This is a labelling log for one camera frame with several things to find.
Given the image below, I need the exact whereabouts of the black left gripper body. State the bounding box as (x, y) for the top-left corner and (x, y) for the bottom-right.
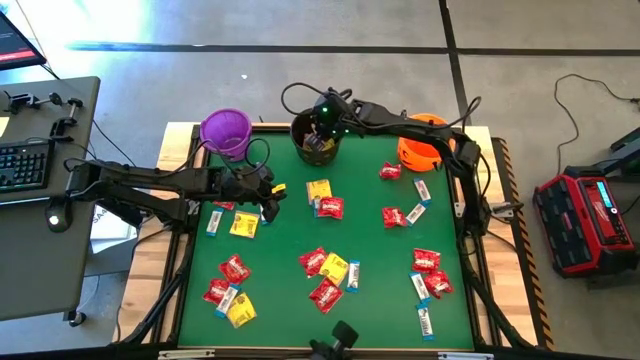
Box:
(222, 168), (276, 204)

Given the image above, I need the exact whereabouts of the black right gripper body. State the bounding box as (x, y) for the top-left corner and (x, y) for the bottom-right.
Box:
(319, 94), (359, 137)

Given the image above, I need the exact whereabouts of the black jack-o-lantern bucket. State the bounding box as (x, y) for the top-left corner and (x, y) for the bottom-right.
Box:
(289, 108), (345, 167)

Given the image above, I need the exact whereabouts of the purple monster face bucket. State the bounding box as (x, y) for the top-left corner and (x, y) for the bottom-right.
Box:
(198, 108), (254, 163)

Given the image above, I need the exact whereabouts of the orange jack-o-lantern bucket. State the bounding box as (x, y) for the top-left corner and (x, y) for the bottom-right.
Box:
(397, 113), (457, 174)

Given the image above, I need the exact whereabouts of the black device on stand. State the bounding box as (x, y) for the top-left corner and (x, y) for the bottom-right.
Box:
(308, 320), (360, 360)

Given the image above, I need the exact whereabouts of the black computer mouse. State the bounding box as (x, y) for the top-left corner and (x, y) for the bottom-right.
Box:
(45, 197), (72, 234)

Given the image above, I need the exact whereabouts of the black desk clamp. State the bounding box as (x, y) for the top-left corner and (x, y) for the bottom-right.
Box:
(2, 90), (64, 114)
(49, 97), (85, 139)

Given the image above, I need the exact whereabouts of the grey desk panel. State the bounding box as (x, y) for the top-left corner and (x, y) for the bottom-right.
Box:
(0, 193), (97, 322)
(0, 75), (101, 204)

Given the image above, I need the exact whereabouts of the black keyboard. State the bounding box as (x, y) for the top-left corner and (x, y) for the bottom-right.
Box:
(0, 138), (56, 194)

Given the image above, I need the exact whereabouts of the yellow black hazard tape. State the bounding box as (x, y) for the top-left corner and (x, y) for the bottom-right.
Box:
(492, 137), (556, 351)

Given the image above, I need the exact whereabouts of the red black power unit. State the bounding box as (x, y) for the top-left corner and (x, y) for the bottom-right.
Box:
(532, 167), (640, 279)

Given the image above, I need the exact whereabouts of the dark monitor with red bar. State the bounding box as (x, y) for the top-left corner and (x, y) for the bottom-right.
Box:
(0, 9), (47, 71)

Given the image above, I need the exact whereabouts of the dark stand base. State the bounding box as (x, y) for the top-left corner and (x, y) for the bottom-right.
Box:
(594, 127), (640, 176)

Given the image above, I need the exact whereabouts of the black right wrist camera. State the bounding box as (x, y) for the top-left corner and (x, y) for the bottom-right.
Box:
(312, 97), (335, 124)

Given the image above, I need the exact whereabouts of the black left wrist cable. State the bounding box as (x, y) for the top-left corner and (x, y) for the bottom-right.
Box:
(243, 137), (272, 176)

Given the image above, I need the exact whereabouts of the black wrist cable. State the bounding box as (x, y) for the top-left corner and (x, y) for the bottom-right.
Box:
(280, 82), (351, 117)
(243, 137), (272, 176)

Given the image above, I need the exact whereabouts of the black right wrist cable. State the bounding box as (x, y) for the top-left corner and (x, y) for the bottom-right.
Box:
(280, 82), (351, 117)

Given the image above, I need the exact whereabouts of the black aluminium table frame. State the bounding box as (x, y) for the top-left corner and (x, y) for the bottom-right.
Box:
(112, 122), (539, 360)

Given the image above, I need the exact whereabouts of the black floor cable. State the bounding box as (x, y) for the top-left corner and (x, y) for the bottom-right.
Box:
(552, 72), (640, 174)

